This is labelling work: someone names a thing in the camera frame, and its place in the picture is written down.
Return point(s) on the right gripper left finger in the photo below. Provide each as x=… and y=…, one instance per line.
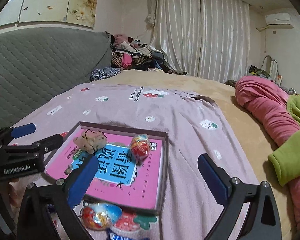
x=35, y=222

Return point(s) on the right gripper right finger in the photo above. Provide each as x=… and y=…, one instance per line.
x=262, y=220

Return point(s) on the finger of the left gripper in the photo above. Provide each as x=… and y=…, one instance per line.
x=21, y=131
x=48, y=144

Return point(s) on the beige sheer hair scrunchie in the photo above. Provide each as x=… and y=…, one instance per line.
x=91, y=141

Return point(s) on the blue Kinder egg toy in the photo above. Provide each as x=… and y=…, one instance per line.
x=100, y=216

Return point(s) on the dark blue snack packet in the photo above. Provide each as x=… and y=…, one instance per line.
x=115, y=235

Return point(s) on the red egg toy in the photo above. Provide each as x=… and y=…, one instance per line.
x=140, y=147

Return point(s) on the green fleece blanket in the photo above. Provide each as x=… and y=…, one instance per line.
x=286, y=159

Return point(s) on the grey quilted headboard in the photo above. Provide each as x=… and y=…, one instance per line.
x=37, y=64

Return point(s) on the pink strawberry print blanket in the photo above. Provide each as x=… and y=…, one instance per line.
x=185, y=125

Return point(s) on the beige bed sheet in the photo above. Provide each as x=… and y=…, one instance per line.
x=253, y=138

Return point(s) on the pink Chinese workbook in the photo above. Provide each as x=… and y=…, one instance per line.
x=110, y=172

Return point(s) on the dark floral cushion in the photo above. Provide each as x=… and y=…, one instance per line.
x=103, y=73

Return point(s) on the grey shallow box tray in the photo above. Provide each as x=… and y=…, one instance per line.
x=110, y=167

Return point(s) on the pink rolled quilt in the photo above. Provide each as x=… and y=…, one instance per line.
x=267, y=102

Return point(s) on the pile of clothes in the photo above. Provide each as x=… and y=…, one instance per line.
x=128, y=53

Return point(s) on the white striped curtain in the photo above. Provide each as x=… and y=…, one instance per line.
x=209, y=39

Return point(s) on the white air conditioner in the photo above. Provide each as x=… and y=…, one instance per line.
x=279, y=20

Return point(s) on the floral wall painting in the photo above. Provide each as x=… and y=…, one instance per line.
x=80, y=12

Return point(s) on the white radiator with cable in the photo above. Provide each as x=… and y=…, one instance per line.
x=271, y=67

